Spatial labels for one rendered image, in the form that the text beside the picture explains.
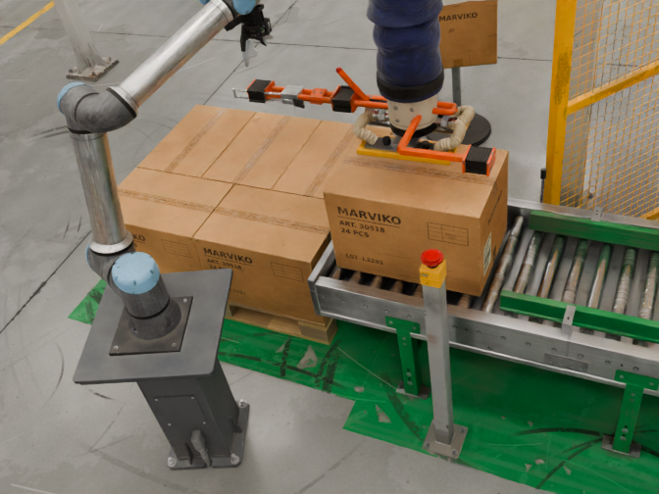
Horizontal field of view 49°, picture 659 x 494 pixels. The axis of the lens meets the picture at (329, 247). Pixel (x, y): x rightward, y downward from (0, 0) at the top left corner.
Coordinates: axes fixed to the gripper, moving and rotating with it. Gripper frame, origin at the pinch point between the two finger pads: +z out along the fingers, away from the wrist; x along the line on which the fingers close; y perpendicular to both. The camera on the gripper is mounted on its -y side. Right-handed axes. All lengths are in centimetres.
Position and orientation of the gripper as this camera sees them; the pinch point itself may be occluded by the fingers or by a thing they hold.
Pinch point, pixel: (255, 56)
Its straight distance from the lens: 274.2
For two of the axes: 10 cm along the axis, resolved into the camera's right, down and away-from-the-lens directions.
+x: 4.0, -6.6, 6.3
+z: 1.5, 7.3, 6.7
